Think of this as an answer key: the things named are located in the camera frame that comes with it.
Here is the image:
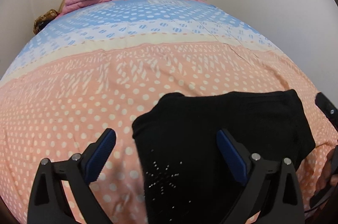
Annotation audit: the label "black pants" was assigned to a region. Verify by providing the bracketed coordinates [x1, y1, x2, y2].
[132, 90, 315, 223]

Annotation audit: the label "person's right hand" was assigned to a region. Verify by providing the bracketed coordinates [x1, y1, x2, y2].
[315, 149, 337, 193]

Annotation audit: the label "polka dot bedspread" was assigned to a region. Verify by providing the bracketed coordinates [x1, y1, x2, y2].
[1, 0, 337, 223]

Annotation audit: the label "pink folded blanket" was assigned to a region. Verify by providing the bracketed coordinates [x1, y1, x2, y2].
[60, 0, 112, 15]

